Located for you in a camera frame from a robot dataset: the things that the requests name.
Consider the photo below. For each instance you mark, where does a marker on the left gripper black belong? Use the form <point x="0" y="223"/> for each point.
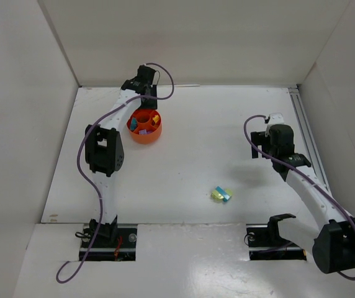
<point x="149" y="99"/>

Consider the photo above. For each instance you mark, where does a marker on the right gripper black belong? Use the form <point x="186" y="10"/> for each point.
<point x="259" y="143"/>

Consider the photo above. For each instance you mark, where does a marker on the turquoise lego brick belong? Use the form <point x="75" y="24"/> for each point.
<point x="222" y="194"/>

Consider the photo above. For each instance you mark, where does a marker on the pale yellow lego brick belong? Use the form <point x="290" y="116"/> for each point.
<point x="214" y="198"/>

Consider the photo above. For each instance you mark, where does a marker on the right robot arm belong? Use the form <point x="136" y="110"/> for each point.
<point x="332" y="243"/>

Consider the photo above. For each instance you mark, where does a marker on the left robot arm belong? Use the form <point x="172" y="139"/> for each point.
<point x="104" y="151"/>

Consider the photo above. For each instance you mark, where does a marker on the blue lego brick in container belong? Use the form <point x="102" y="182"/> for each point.
<point x="133" y="124"/>

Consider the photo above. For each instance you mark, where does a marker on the orange round divided container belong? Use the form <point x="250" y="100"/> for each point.
<point x="153" y="130"/>

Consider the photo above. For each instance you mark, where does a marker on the lavender lego brick in container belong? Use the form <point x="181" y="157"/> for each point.
<point x="143" y="132"/>

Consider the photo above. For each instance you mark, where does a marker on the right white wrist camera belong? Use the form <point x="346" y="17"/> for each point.
<point x="273" y="119"/>

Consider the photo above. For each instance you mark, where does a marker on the aluminium rail right side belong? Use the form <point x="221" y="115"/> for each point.
<point x="307" y="136"/>

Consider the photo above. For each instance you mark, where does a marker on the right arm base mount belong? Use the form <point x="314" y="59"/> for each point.
<point x="265" y="243"/>

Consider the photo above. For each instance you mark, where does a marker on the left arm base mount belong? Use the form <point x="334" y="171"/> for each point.
<point x="114" y="242"/>

